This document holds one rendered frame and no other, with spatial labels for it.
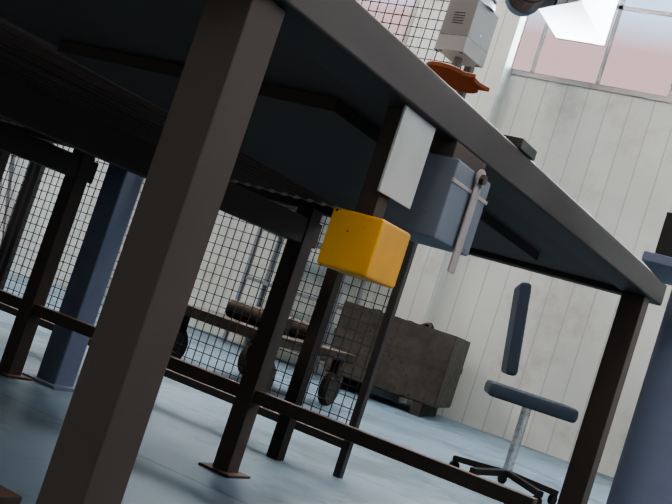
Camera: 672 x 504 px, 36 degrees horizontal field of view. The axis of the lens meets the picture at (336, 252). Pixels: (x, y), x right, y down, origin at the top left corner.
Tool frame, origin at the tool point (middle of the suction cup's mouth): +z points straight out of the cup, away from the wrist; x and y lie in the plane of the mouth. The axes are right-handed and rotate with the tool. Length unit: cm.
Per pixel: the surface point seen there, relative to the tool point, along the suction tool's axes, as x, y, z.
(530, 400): -100, -300, 58
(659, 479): 46, -41, 59
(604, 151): -273, -677, -163
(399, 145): 28, 49, 25
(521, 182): 24.4, 7.1, 17.7
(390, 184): 28, 48, 30
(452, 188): 29, 35, 26
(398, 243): 30, 45, 37
